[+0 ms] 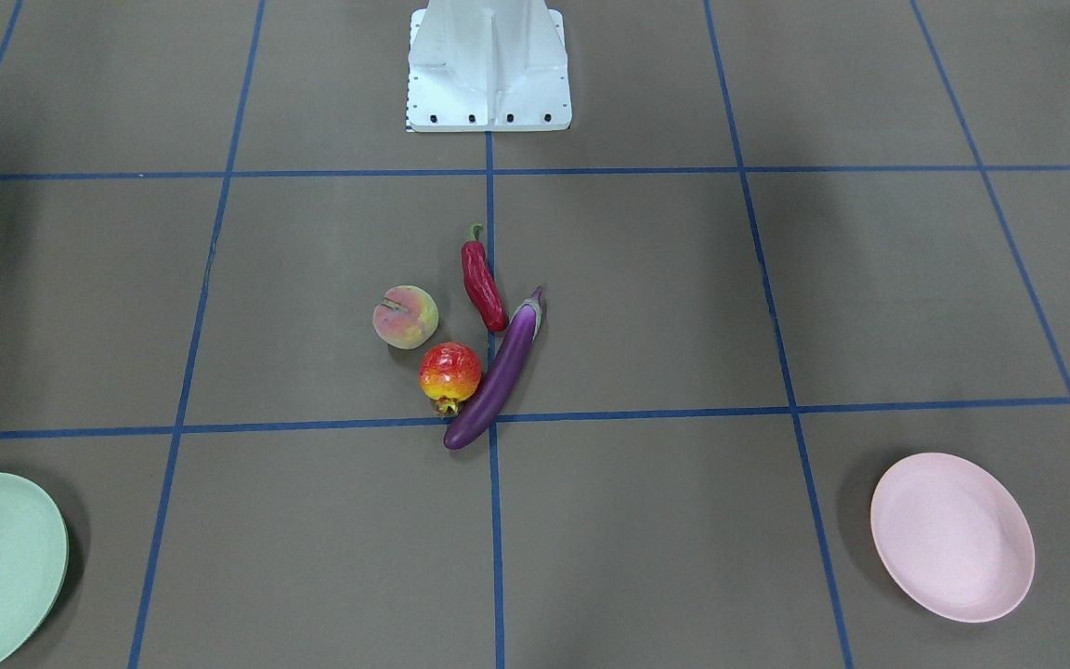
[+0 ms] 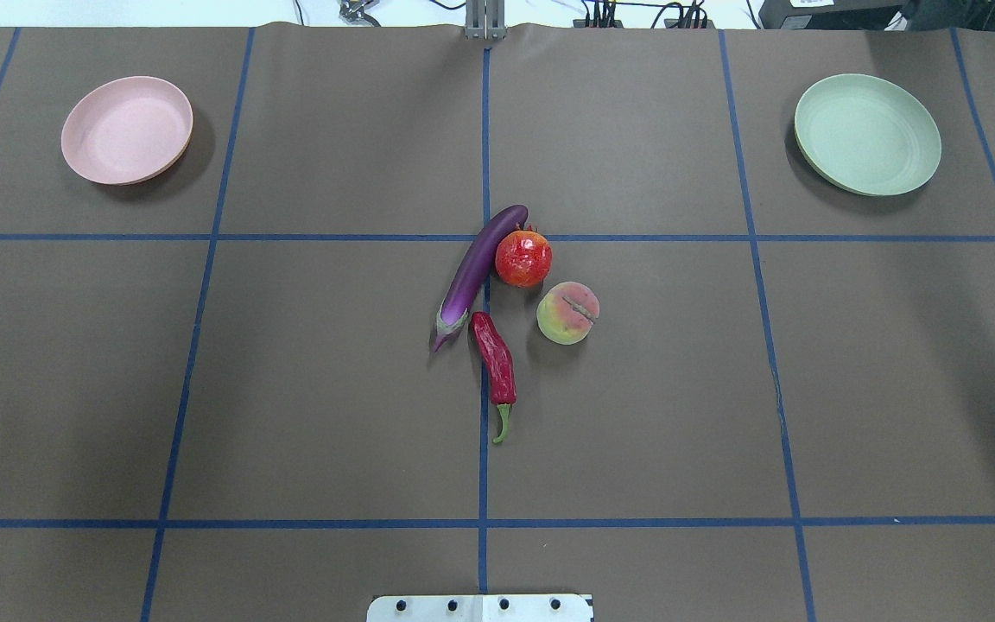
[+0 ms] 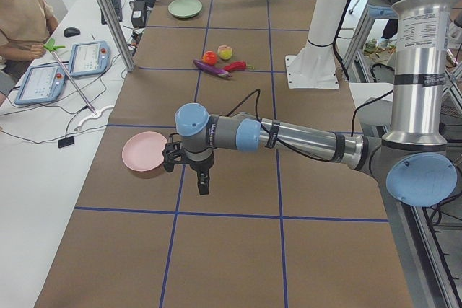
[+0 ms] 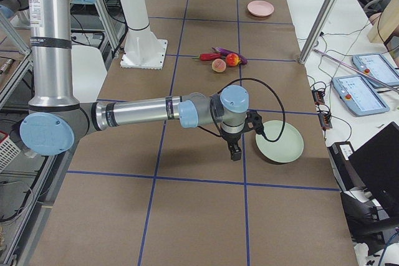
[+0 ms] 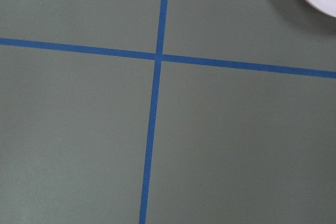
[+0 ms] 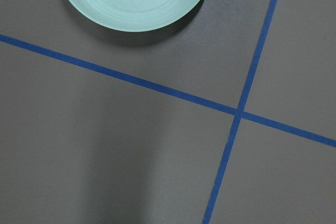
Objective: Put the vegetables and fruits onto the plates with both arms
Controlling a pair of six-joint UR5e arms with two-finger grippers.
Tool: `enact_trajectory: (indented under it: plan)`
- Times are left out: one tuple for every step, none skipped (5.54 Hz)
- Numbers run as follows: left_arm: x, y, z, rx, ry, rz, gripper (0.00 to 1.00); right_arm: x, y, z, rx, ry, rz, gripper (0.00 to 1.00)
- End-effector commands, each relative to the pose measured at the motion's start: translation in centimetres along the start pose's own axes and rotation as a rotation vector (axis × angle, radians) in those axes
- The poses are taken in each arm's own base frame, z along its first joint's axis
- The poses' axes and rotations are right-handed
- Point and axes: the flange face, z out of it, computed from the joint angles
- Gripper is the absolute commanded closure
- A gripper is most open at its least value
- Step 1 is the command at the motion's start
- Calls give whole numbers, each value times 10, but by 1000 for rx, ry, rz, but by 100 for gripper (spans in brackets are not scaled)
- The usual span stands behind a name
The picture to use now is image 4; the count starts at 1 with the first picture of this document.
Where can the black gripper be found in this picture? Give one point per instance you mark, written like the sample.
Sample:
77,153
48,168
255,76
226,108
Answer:
230,139

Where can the peach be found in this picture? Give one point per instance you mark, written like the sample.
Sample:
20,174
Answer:
218,65

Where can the red pomegranate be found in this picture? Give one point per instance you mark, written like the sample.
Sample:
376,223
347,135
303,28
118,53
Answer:
233,60

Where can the red chili pepper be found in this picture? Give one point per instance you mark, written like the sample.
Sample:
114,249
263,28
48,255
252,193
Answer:
208,56

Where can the purple eggplant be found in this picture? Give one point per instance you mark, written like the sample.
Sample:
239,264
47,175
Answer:
225,52

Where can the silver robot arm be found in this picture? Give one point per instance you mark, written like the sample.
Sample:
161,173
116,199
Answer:
57,120

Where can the green plate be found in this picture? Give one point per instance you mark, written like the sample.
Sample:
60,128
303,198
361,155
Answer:
286,149

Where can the orange circuit board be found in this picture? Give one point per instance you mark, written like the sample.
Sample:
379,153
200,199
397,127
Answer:
318,96

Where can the near teach pendant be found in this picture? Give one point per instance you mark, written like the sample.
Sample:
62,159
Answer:
359,96

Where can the teach pendant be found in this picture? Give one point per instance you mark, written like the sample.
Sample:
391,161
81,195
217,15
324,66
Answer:
376,66
359,96

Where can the black laptop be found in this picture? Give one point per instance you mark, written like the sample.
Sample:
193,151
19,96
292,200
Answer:
376,163

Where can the pink plate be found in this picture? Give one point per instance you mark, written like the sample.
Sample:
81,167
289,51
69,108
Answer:
260,8

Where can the far teach pendant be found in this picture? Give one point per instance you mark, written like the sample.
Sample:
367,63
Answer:
376,66

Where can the white plastic basket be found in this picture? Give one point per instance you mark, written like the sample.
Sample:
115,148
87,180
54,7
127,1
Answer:
9,150

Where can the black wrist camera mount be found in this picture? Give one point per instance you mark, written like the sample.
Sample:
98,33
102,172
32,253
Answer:
253,122

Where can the white pedestal base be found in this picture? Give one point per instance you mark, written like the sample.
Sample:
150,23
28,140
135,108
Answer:
142,49

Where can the aluminium frame post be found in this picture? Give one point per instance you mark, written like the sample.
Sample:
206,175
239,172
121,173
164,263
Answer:
316,29

